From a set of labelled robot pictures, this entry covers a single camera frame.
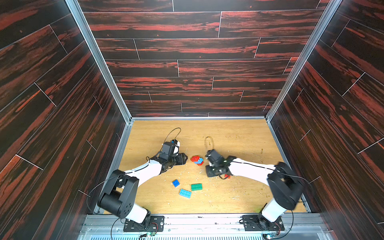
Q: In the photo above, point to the green long lego brick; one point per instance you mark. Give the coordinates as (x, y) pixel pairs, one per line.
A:
(196, 187)

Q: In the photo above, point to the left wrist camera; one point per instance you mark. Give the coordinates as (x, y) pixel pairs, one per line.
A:
(175, 143)

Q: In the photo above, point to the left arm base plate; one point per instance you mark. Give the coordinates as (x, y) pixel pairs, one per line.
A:
(156, 224)

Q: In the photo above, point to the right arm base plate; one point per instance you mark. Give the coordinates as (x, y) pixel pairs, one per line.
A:
(252, 223)

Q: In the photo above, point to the light blue long lego brick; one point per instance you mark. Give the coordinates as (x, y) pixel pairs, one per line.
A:
(200, 162)

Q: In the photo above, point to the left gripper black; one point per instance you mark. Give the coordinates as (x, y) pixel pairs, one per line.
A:
(181, 157)

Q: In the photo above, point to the aluminium front rail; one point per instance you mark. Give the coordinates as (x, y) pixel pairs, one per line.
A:
(297, 226)

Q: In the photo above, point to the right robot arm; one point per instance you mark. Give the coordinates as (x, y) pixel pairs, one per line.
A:
(284, 185)

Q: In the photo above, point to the light blue lego front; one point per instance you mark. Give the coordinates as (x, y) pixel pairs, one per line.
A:
(185, 193)

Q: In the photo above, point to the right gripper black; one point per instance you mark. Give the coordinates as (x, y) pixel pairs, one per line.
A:
(216, 169)

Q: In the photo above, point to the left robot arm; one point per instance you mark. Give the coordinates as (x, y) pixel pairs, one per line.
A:
(119, 193)

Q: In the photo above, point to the red long lego brick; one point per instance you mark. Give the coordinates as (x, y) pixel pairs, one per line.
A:
(195, 159)

